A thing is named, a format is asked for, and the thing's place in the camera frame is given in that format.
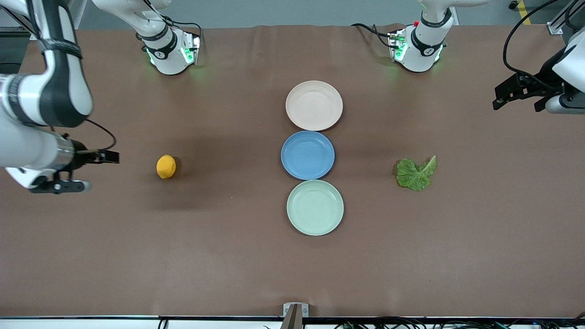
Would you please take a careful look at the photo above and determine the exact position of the black left base cable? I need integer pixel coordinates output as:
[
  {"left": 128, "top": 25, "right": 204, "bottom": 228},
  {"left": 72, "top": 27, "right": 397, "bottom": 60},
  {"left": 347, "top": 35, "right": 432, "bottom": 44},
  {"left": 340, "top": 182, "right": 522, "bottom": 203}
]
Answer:
[{"left": 351, "top": 22, "right": 394, "bottom": 49}]

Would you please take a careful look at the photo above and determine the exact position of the black right base cable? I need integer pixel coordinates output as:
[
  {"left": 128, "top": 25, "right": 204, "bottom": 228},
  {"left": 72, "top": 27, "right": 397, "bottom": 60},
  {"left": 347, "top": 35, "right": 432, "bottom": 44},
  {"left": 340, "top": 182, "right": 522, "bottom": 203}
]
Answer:
[{"left": 139, "top": 0, "right": 204, "bottom": 46}]

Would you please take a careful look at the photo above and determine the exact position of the grey metal bracket plate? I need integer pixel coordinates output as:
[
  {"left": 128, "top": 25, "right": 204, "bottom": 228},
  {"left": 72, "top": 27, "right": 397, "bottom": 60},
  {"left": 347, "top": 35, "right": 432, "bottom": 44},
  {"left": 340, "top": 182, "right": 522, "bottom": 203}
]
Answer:
[{"left": 283, "top": 302, "right": 309, "bottom": 318}]

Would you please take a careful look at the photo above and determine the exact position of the yellow lemon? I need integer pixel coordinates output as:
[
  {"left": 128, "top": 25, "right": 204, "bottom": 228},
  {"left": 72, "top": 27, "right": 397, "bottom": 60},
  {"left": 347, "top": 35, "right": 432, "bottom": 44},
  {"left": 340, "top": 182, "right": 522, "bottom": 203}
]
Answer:
[{"left": 156, "top": 154, "right": 177, "bottom": 180}]

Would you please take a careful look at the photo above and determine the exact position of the pale green round plate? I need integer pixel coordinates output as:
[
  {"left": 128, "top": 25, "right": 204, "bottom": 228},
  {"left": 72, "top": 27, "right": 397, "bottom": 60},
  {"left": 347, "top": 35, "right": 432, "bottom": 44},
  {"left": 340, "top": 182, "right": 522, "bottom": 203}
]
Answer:
[{"left": 287, "top": 180, "right": 344, "bottom": 237}]

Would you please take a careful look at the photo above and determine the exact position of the grey camera mount pole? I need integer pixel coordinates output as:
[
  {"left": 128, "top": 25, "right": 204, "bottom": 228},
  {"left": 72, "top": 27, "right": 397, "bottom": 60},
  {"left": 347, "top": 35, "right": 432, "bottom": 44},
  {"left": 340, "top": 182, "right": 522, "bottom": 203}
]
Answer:
[{"left": 280, "top": 305, "right": 303, "bottom": 329}]

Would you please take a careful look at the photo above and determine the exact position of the green lettuce leaf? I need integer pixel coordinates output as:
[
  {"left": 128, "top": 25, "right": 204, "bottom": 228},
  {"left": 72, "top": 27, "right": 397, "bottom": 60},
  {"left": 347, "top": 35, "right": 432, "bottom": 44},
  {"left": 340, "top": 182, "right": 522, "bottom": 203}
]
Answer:
[{"left": 396, "top": 155, "right": 437, "bottom": 191}]

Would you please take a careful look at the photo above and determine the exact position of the brown table cover sheet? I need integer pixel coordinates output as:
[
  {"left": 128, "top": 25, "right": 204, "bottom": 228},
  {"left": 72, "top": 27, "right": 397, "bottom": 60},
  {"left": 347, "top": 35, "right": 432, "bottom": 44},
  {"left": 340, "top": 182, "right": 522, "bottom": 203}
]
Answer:
[{"left": 0, "top": 24, "right": 585, "bottom": 318}]

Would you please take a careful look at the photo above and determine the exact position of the beige pink round plate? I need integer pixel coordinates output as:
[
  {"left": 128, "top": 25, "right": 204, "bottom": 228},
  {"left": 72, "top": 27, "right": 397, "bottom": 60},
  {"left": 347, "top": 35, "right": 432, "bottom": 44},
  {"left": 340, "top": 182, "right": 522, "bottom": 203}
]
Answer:
[{"left": 286, "top": 80, "right": 343, "bottom": 132}]

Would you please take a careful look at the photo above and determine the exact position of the blue round plate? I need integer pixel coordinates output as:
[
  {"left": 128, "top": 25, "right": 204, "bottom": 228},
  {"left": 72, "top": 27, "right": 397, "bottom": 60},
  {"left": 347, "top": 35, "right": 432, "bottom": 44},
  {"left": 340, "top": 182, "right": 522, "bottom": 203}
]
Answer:
[{"left": 281, "top": 131, "right": 335, "bottom": 180}]

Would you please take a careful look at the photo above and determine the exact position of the yellow floor tape strip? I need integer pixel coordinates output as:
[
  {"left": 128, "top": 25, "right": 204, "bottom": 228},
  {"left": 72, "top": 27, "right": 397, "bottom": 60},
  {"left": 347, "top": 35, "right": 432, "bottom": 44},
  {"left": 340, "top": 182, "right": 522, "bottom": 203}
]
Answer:
[{"left": 517, "top": 0, "right": 532, "bottom": 26}]

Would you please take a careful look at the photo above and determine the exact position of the black base cable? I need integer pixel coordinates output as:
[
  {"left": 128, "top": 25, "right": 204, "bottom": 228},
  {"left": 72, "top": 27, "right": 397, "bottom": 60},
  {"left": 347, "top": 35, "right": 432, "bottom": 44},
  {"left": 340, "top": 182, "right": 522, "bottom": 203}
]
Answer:
[
  {"left": 351, "top": 22, "right": 394, "bottom": 49},
  {"left": 139, "top": 0, "right": 204, "bottom": 46}
]

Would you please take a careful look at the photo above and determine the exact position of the aluminium frame profile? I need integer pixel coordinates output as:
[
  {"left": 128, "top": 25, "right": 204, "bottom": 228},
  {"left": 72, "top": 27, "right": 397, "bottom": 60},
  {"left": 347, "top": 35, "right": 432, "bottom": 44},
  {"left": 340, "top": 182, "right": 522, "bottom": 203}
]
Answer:
[
  {"left": 548, "top": 0, "right": 585, "bottom": 35},
  {"left": 0, "top": 0, "right": 37, "bottom": 39}
]

